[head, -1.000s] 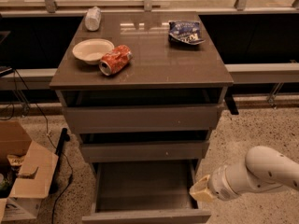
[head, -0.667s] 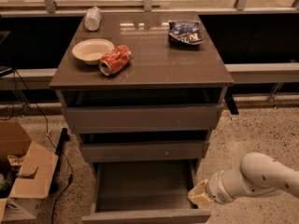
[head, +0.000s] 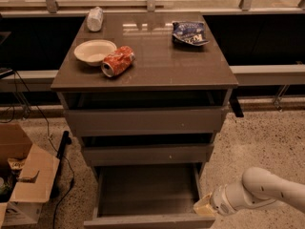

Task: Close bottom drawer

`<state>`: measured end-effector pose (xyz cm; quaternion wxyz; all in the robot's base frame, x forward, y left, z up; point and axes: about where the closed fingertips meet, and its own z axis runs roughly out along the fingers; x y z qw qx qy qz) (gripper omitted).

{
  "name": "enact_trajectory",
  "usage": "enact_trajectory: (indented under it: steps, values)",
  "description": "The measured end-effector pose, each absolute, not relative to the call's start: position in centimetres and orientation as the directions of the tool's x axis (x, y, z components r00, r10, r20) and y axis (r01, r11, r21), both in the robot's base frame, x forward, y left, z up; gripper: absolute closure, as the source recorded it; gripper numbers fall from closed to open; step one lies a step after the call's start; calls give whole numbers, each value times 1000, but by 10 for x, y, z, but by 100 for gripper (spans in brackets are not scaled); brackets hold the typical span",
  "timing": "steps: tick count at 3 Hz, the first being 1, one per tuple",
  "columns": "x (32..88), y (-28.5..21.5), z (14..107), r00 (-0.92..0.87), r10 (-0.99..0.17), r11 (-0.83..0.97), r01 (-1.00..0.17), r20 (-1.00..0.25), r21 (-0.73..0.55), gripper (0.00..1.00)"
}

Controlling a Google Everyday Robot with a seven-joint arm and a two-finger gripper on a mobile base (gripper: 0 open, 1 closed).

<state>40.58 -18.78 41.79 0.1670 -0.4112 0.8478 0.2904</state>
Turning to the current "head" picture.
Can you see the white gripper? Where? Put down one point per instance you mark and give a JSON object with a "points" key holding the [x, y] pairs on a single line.
{"points": [[219, 200]]}

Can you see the grey bottom drawer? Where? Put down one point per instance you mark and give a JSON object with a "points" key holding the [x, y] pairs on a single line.
{"points": [[159, 196]]}

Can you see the grey drawer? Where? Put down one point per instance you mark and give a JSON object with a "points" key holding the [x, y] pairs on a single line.
{"points": [[159, 196], [146, 149], [145, 113]]}

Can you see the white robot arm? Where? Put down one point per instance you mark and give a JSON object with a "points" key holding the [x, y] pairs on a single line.
{"points": [[257, 189]]}

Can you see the grey middle drawer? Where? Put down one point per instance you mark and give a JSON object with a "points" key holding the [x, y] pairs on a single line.
{"points": [[146, 149]]}

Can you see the grey drawer cabinet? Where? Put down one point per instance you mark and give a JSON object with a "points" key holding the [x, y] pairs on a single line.
{"points": [[160, 64]]}

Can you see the grey top drawer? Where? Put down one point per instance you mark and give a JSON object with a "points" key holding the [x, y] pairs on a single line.
{"points": [[145, 113]]}

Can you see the black bar on floor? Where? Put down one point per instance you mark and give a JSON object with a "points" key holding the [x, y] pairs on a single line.
{"points": [[65, 140]]}

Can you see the crushed orange soda can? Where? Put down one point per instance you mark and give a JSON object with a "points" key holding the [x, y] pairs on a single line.
{"points": [[118, 61]]}

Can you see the blue chip bag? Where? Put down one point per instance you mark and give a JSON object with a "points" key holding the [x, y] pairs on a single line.
{"points": [[189, 32]]}

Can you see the open cardboard box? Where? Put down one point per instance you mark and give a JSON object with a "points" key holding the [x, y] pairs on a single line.
{"points": [[27, 176]]}

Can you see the white bowl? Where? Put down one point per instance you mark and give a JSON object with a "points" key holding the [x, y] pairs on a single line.
{"points": [[94, 51]]}

